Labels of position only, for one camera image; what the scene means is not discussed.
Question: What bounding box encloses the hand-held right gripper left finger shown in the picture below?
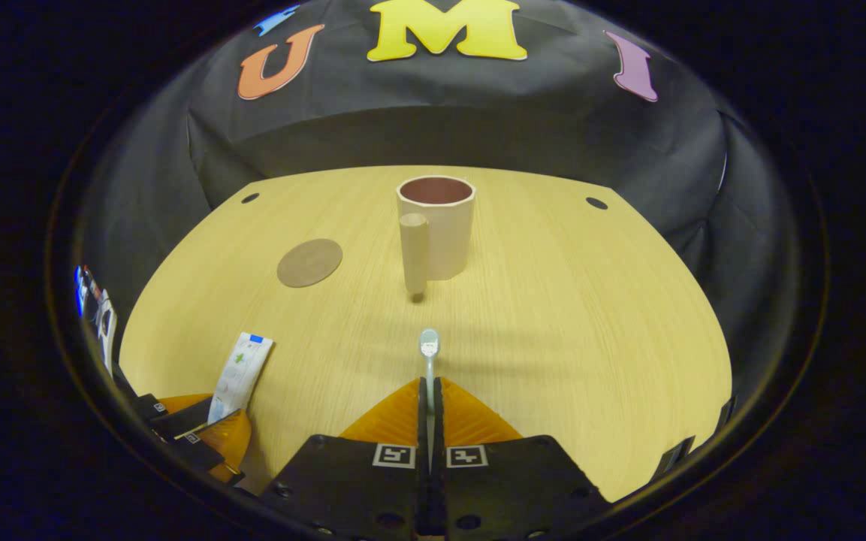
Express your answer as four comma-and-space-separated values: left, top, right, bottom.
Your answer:
256, 377, 431, 541

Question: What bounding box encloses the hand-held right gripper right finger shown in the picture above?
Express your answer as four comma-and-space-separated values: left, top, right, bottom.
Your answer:
433, 377, 614, 541

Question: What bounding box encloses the white toothpaste tube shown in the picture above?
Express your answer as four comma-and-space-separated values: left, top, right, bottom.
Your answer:
207, 332, 275, 425

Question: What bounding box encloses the pale green toothbrush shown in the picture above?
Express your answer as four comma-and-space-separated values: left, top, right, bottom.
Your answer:
418, 328, 442, 470

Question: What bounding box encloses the round brown coaster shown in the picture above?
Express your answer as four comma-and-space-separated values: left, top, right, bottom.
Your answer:
276, 238, 344, 289

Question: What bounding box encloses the beige cup with handle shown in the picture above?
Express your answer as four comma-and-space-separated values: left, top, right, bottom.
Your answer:
396, 175, 477, 296

